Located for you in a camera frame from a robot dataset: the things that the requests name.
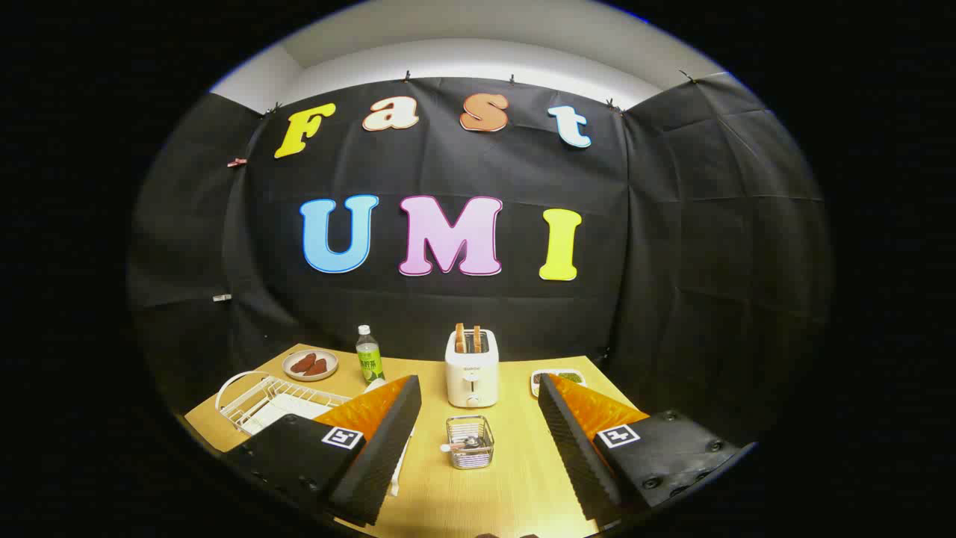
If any white toaster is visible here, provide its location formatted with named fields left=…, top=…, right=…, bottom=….
left=445, top=329, right=500, bottom=409

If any green label drink bottle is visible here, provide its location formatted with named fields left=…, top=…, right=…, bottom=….
left=356, top=325, right=385, bottom=385

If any black backdrop cloth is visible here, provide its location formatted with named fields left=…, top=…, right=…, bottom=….
left=127, top=72, right=834, bottom=449

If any white divided bean dish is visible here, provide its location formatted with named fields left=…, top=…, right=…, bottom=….
left=530, top=368, right=587, bottom=398

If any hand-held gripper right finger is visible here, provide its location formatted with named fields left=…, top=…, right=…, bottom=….
left=538, top=374, right=748, bottom=524

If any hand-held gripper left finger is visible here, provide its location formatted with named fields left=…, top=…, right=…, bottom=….
left=224, top=375, right=423, bottom=528

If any metal wire basket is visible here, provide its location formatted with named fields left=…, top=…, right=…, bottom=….
left=446, top=415, right=495, bottom=470

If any white wire dish rack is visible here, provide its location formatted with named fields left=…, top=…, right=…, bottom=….
left=215, top=371, right=415, bottom=498

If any small beige plate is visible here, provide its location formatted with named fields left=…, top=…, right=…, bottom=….
left=282, top=350, right=339, bottom=383

